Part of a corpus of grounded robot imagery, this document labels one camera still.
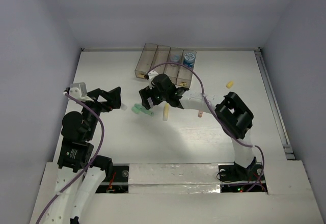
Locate yellow highlighter marker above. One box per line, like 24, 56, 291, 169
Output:
162, 103, 170, 121

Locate clear jar colourful clips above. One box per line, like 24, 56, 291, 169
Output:
169, 54, 181, 66

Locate blue round clip jar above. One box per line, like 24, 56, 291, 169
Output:
182, 51, 196, 69

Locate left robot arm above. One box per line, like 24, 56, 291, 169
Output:
36, 82, 123, 223

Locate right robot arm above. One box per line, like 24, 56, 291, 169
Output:
139, 71, 257, 179

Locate clear white correction tape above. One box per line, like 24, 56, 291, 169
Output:
120, 104, 127, 111

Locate green correction tape pen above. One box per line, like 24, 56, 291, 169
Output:
131, 103, 154, 117

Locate smoked drawer box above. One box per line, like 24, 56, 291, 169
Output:
135, 43, 158, 79
150, 45, 171, 74
177, 49, 197, 88
164, 47, 183, 85

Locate yellow marker cap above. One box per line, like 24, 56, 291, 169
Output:
226, 81, 234, 89

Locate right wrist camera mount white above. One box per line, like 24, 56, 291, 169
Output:
144, 70, 159, 82

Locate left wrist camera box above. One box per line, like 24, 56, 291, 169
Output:
69, 82, 87, 98

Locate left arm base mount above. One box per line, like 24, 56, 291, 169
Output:
91, 155, 129, 193

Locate silver foil front rail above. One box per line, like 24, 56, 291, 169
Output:
128, 163, 221, 194

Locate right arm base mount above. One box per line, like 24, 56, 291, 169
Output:
216, 159, 267, 193

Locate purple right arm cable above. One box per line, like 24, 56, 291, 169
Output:
150, 62, 265, 192

